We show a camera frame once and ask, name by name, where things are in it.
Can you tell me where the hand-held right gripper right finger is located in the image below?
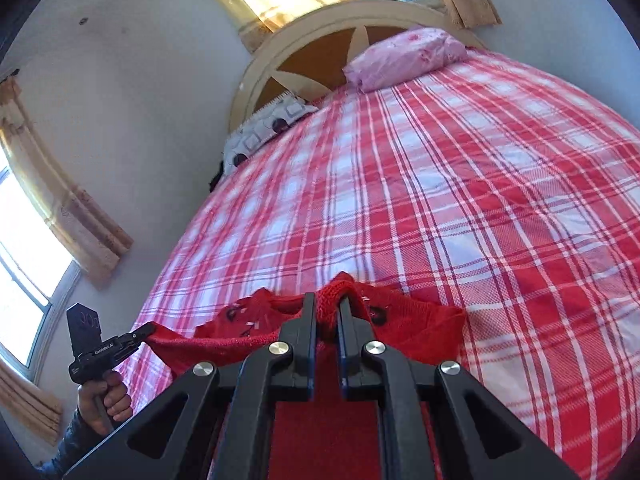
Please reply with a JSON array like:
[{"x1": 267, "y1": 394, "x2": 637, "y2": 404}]
[{"x1": 336, "y1": 296, "x2": 581, "y2": 480}]

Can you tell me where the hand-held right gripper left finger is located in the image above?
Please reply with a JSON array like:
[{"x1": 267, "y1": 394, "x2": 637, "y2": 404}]
[{"x1": 62, "y1": 292, "x2": 318, "y2": 480}]

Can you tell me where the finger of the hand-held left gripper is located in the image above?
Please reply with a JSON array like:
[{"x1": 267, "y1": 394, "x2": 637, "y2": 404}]
[{"x1": 119, "y1": 322, "x2": 157, "y2": 362}]

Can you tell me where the red embroidered knit sweater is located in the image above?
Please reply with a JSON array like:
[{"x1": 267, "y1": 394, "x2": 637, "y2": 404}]
[{"x1": 145, "y1": 271, "x2": 468, "y2": 480}]

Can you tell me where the person's left forearm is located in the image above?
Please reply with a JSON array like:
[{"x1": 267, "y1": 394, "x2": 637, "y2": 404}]
[{"x1": 35, "y1": 407, "x2": 113, "y2": 480}]

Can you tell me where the person's left hand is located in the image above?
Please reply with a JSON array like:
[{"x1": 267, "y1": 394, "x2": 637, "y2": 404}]
[{"x1": 76, "y1": 370, "x2": 133, "y2": 436}]

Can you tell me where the beige side window curtain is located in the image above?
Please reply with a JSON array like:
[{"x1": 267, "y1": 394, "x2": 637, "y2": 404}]
[
  {"x1": 0, "y1": 360, "x2": 63, "y2": 446},
  {"x1": 0, "y1": 75, "x2": 135, "y2": 291}
]

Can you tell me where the bed with red plaid sheet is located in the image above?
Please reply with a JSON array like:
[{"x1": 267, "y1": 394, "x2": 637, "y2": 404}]
[{"x1": 112, "y1": 47, "x2": 640, "y2": 480}]

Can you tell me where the white patterned pillow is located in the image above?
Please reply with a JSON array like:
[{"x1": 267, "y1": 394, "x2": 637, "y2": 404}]
[{"x1": 222, "y1": 94, "x2": 321, "y2": 177}]

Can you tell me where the cream and brown headboard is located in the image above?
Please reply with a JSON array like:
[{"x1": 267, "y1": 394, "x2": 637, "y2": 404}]
[{"x1": 229, "y1": 0, "x2": 486, "y2": 133}]

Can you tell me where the pink floral pillow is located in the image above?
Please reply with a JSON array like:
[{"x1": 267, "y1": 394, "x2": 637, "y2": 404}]
[{"x1": 342, "y1": 26, "x2": 468, "y2": 93}]

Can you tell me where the wide beige curtain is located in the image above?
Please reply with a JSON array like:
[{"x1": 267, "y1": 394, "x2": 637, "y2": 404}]
[{"x1": 182, "y1": 0, "x2": 351, "y2": 53}]

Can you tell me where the side wall window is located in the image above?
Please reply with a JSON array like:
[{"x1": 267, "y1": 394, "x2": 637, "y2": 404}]
[{"x1": 0, "y1": 145, "x2": 83, "y2": 386}]

